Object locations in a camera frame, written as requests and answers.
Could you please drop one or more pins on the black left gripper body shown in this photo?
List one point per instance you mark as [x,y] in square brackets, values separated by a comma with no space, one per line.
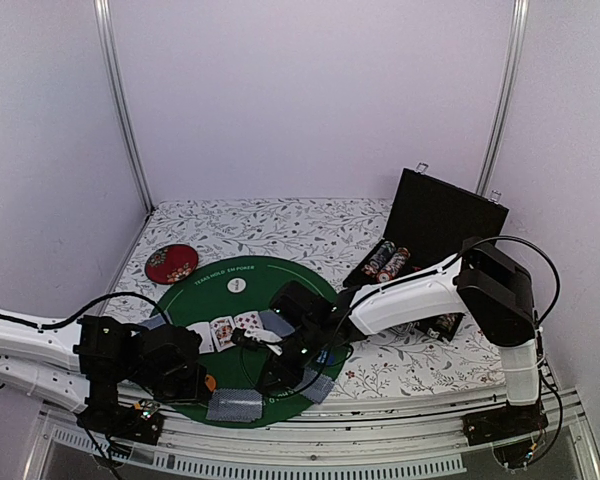
[170,389]

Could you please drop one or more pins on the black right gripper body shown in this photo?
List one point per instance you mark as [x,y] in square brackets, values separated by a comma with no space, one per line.
[306,334]

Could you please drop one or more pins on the dealt cards pile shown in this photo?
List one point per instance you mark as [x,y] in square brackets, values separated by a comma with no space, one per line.
[315,388]
[154,322]

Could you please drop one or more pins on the ace of diamonds card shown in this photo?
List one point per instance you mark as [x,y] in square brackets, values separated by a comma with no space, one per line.
[204,331]

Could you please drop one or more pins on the orange big blind button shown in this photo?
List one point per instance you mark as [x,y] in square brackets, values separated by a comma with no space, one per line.
[210,383]

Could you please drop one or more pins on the ten of diamonds card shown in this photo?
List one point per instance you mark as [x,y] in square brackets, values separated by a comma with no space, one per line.
[248,320]

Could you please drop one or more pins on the king face card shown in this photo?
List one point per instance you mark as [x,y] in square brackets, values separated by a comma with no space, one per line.
[221,331]

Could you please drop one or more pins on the dealt cards bottom pile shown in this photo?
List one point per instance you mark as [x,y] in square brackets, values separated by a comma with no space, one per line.
[315,388]

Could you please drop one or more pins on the white dealer button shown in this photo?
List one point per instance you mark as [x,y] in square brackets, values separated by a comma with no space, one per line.
[236,285]

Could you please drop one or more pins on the blue playing card deck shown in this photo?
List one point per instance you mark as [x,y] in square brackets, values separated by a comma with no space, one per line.
[235,405]

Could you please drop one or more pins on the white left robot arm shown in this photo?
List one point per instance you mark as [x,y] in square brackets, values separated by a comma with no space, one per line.
[74,364]

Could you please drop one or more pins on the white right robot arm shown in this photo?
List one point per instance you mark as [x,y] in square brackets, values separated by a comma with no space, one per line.
[480,280]

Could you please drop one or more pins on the round green poker mat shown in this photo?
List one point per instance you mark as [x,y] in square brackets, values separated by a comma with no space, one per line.
[203,296]

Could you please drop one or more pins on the red floral round tin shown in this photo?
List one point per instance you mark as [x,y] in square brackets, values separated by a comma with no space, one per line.
[171,264]

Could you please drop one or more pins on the black poker chip case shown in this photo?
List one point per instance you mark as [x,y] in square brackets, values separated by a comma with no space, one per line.
[432,219]

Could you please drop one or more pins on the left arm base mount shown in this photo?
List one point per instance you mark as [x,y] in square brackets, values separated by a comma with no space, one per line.
[128,423]

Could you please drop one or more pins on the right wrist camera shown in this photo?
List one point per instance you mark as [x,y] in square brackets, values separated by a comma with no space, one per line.
[255,338]

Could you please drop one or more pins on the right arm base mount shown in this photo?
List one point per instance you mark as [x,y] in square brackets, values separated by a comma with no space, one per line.
[515,425]

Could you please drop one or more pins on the left aluminium frame post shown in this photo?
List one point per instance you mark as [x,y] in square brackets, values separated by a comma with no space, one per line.
[106,34]

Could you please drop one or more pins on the aluminium frame post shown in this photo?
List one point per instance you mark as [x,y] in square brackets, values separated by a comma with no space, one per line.
[513,56]
[106,34]

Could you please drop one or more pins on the right aluminium frame post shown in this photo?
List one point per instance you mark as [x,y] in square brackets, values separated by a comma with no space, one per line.
[513,56]

